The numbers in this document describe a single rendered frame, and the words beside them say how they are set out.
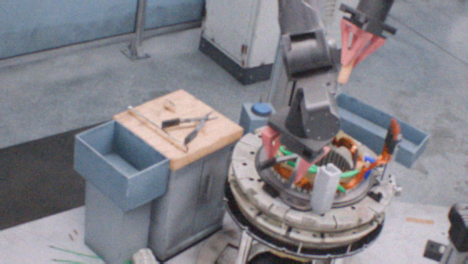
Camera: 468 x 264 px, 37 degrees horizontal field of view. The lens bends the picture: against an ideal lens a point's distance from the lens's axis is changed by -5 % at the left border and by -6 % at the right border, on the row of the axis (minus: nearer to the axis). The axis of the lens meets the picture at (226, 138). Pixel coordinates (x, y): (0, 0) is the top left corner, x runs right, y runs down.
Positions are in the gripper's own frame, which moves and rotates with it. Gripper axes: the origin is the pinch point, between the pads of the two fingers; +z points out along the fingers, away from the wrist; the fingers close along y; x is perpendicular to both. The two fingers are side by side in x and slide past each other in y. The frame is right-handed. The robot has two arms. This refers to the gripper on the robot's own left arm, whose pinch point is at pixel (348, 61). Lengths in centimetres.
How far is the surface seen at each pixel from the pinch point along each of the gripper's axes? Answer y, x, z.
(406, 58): 272, 192, 21
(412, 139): 44.2, 9.8, 14.5
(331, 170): -0.4, -7.4, 18.1
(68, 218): -15, 42, 61
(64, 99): 68, 212, 97
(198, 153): -6.4, 19.7, 30.3
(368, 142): 32.4, 12.3, 18.4
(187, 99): -0.6, 36.8, 25.6
